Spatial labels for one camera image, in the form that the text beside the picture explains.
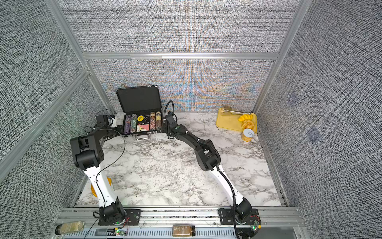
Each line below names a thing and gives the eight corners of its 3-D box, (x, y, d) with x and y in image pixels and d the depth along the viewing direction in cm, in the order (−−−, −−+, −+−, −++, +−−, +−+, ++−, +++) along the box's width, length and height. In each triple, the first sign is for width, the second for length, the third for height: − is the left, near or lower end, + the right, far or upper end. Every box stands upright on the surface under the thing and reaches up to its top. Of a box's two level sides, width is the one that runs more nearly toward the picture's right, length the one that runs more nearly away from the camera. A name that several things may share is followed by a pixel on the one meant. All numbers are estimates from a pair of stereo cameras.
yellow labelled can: (242, 141, 104) (244, 137, 100) (240, 133, 109) (242, 128, 105) (253, 141, 105) (255, 137, 100) (250, 133, 109) (252, 128, 105)
